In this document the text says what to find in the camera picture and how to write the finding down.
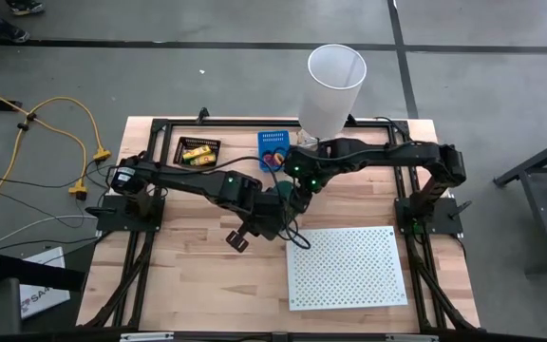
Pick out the blue slotted plastic basket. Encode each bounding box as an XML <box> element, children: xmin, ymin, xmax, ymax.
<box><xmin>256</xmin><ymin>129</ymin><xmax>293</xmax><ymax>174</ymax></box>

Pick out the white printed box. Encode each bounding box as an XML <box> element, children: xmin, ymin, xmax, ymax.
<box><xmin>18</xmin><ymin>246</ymin><xmax>72</xmax><ymax>320</ymax></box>

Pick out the black mesh basket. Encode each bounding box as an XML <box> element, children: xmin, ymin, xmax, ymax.
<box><xmin>173</xmin><ymin>136</ymin><xmax>223</xmax><ymax>172</ymax></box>

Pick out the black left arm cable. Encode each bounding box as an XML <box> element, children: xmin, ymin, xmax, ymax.
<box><xmin>159</xmin><ymin>156</ymin><xmax>312</xmax><ymax>251</ymax></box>

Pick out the person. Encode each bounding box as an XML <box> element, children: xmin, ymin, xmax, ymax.
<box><xmin>0</xmin><ymin>0</ymin><xmax>47</xmax><ymax>45</ymax></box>

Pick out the yellow green crayon box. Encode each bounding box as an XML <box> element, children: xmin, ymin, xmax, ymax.
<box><xmin>180</xmin><ymin>144</ymin><xmax>214</xmax><ymax>161</ymax></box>
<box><xmin>188</xmin><ymin>152</ymin><xmax>218</xmax><ymax>167</ymax></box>

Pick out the clear coiled lamp cord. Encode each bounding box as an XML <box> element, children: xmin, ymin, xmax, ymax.
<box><xmin>295</xmin><ymin>131</ymin><xmax>322</xmax><ymax>148</ymax></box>

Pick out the white perforated metal shelf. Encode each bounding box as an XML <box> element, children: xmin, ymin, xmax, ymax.
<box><xmin>285</xmin><ymin>225</ymin><xmax>409</xmax><ymax>313</ymax></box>

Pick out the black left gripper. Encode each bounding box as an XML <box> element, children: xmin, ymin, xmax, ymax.
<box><xmin>242</xmin><ymin>189</ymin><xmax>298</xmax><ymax>241</ymax></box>

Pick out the yellow floor cable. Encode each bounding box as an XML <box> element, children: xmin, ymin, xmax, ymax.
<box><xmin>0</xmin><ymin>79</ymin><xmax>113</xmax><ymax>197</ymax></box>

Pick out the black aluminium rig frame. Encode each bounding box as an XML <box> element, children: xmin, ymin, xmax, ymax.
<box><xmin>76</xmin><ymin>106</ymin><xmax>482</xmax><ymax>333</ymax></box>

